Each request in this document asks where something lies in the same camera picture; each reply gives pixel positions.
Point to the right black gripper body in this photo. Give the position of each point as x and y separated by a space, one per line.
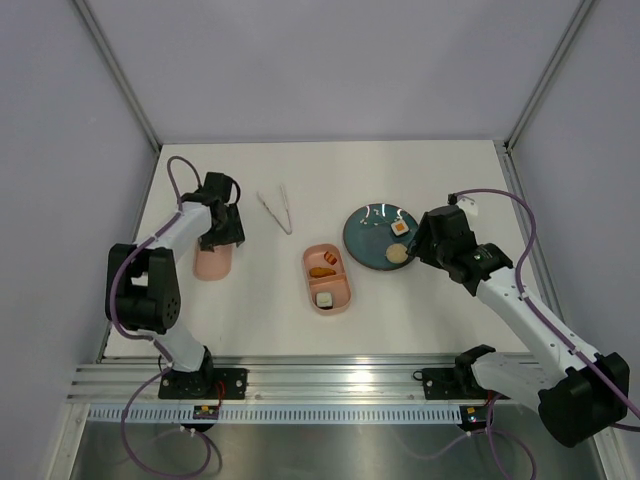
430 251

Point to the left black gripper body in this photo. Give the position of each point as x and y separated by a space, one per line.
223 233

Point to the pink lunch box lid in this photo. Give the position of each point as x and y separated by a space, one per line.
213 265

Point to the orange salmon sushi roll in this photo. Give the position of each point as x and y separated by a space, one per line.
400 228

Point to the white cat paw tongs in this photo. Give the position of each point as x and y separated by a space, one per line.
278 208

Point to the pink divided lunch box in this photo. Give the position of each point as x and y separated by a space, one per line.
338 285

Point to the long brown sausage piece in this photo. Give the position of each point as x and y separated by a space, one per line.
321 272

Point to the cucumber sushi roll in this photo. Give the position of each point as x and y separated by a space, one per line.
324 300

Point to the short red sausage piece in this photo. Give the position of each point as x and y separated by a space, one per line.
330 258

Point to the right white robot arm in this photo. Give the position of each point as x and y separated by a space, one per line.
576 391

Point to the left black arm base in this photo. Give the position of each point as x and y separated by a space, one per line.
228 383

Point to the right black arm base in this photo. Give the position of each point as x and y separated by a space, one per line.
440 383

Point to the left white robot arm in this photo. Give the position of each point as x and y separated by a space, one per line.
143 299

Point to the beige steamed bun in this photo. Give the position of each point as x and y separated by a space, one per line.
396 253

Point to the blue ceramic plate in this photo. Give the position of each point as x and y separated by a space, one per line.
367 234

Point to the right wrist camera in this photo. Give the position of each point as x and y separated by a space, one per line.
465 203

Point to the aluminium mounting rail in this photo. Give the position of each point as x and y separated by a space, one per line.
329 379

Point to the left aluminium frame post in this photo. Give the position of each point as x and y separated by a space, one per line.
98 37

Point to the aluminium frame post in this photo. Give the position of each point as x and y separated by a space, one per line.
98 37
550 71

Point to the white slotted cable duct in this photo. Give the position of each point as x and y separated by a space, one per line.
279 414

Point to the right aluminium frame post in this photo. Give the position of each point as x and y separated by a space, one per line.
550 71

